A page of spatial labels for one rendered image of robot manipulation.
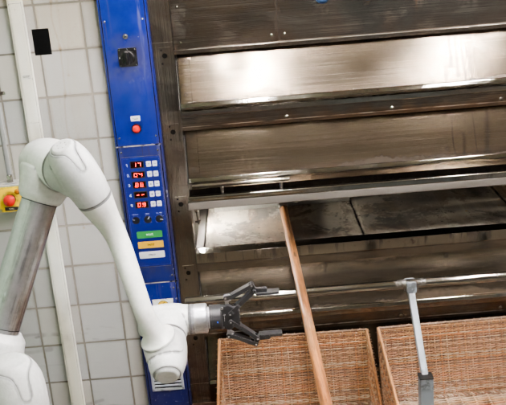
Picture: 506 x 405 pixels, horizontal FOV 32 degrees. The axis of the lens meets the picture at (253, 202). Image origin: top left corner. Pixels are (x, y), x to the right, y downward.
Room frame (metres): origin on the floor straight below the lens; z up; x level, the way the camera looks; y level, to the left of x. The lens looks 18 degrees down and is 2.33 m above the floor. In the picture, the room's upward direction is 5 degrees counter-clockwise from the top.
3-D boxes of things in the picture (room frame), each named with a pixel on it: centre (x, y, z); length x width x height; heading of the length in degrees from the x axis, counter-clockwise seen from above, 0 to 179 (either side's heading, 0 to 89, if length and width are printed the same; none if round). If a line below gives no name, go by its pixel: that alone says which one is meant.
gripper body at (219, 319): (2.43, 0.11, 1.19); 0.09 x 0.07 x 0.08; 91
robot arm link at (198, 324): (2.43, 0.19, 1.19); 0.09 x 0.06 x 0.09; 1
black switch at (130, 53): (2.93, 0.37, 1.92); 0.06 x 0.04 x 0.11; 90
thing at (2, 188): (2.94, 0.82, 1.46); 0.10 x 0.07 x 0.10; 90
